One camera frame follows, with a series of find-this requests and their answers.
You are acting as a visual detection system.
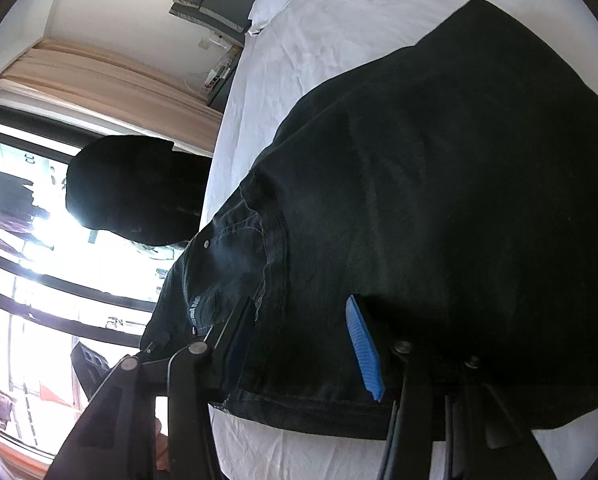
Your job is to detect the black denim pants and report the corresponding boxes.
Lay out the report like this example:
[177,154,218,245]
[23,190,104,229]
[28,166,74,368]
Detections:
[140,0,598,440]

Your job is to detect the dark bedside table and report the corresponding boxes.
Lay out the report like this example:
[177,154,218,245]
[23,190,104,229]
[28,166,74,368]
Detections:
[199,32,242,113]

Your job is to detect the beige curtain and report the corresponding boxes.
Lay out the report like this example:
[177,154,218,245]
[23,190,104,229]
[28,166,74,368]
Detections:
[0,39,222,156]

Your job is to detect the white bed sheet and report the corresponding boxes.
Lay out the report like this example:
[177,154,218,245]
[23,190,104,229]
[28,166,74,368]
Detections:
[202,0,598,479]

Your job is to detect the window with dark frame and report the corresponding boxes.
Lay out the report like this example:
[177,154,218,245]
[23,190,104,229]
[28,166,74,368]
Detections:
[0,105,182,479]

